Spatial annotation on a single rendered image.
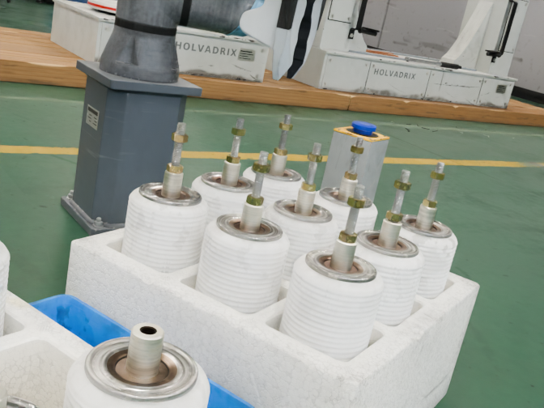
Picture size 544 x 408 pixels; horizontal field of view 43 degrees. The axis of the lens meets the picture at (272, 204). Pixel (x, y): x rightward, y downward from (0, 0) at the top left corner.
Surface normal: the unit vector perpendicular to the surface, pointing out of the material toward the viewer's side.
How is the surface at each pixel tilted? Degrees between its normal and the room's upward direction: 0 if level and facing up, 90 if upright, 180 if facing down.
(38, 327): 0
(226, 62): 90
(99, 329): 88
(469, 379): 0
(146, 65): 72
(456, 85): 90
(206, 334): 90
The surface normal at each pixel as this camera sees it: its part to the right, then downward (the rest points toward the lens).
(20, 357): 0.79, 0.33
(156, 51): 0.55, 0.05
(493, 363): 0.19, -0.94
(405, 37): -0.81, 0.01
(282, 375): -0.54, 0.14
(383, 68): 0.55, 0.35
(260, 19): -0.36, 0.11
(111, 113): -0.18, 0.26
